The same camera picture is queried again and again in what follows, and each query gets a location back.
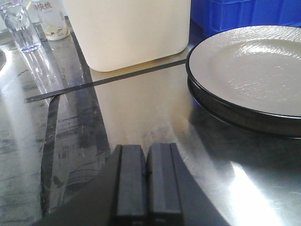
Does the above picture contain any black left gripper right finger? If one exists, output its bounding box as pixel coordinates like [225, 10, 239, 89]
[147, 143, 229, 226]

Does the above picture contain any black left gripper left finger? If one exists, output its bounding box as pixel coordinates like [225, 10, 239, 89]
[35, 145, 146, 226]

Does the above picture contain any beige plate black rim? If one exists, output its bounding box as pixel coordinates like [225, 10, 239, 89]
[187, 25, 301, 117]
[187, 77, 301, 138]

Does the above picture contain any cream plastic container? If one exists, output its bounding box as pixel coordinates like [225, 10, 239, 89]
[63, 0, 191, 72]

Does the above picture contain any blue plastic crate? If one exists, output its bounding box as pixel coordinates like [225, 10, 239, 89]
[190, 0, 301, 40]

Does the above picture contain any white drink cup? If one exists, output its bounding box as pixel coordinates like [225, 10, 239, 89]
[32, 0, 70, 41]

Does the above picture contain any clear water bottle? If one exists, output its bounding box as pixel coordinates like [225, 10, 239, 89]
[0, 0, 41, 53]

